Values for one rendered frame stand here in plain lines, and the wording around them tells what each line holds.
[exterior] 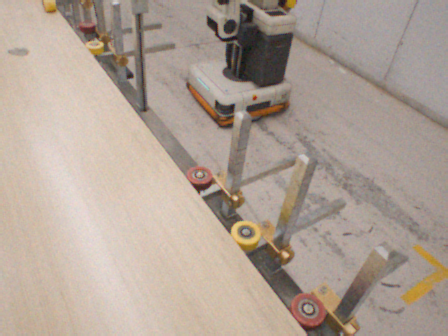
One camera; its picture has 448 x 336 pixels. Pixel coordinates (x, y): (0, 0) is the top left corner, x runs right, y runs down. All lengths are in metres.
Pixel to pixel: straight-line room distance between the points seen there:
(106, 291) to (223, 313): 0.27
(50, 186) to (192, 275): 0.50
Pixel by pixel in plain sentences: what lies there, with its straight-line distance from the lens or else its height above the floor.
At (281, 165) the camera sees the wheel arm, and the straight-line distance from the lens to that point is 1.35.
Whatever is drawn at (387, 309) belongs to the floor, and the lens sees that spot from 2.14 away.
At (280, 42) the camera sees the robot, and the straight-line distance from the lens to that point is 2.79.
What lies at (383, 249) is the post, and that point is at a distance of 0.79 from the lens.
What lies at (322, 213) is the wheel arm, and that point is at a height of 0.83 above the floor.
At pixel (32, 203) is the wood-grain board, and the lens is 1.12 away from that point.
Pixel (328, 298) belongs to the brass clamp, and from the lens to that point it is 1.02.
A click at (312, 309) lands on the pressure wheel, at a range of 0.91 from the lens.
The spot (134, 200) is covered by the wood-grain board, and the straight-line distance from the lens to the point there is 1.07.
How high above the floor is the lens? 1.68
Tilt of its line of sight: 42 degrees down
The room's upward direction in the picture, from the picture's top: 7 degrees clockwise
